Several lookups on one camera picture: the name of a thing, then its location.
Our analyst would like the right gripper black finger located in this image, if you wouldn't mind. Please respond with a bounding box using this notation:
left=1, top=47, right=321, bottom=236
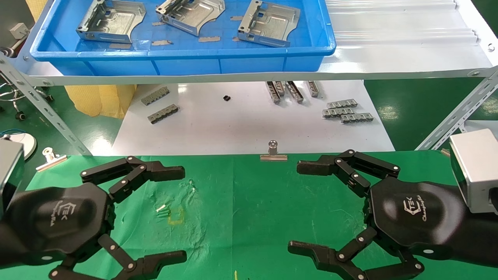
left=288, top=226, right=424, bottom=280
left=297, top=149, right=401, bottom=198

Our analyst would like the yellow woven bag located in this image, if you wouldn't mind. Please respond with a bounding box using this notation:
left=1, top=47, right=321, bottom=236
left=64, top=84, right=137, bottom=119

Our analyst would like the chrome stool base with casters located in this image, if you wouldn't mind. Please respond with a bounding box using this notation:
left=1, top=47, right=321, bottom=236
left=0, top=70, right=53, bottom=121

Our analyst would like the perforated grey shelf angle brace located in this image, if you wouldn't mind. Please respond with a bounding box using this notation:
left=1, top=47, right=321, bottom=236
left=414, top=68, right=498, bottom=151
left=0, top=52, right=93, bottom=156

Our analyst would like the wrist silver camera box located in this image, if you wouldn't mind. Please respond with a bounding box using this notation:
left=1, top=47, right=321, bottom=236
left=0, top=138, right=25, bottom=218
left=449, top=128, right=498, bottom=214

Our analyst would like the green table cloth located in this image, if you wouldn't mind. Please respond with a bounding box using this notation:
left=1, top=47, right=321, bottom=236
left=0, top=151, right=498, bottom=280

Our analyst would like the blue plastic bin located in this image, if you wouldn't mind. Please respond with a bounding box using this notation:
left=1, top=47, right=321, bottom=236
left=30, top=0, right=337, bottom=76

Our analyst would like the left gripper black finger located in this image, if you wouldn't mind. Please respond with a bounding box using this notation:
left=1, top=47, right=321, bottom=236
left=81, top=156, right=186, bottom=203
left=49, top=233, right=188, bottom=280

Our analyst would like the small white wall box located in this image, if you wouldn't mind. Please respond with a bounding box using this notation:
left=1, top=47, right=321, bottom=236
left=10, top=23, right=30, bottom=39

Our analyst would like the white round stand base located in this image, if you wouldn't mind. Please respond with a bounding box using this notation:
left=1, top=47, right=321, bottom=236
left=0, top=132, right=37, bottom=160

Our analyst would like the stamped sheet metal bracket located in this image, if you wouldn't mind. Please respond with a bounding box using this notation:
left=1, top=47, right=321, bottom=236
left=76, top=0, right=147, bottom=44
left=156, top=0, right=226, bottom=37
left=237, top=0, right=301, bottom=48

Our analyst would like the white metal shelf board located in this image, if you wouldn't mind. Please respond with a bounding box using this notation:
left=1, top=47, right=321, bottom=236
left=12, top=0, right=498, bottom=86

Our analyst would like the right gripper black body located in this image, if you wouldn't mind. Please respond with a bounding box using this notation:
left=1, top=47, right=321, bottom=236
left=367, top=177, right=467, bottom=260

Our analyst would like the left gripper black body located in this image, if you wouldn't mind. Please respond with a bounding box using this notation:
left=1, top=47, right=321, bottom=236
left=6, top=183, right=116, bottom=262

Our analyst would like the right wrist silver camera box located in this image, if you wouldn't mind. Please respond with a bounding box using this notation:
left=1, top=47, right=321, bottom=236
left=449, top=128, right=498, bottom=214

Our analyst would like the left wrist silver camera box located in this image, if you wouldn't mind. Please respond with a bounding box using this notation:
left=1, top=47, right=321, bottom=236
left=0, top=138, right=25, bottom=218

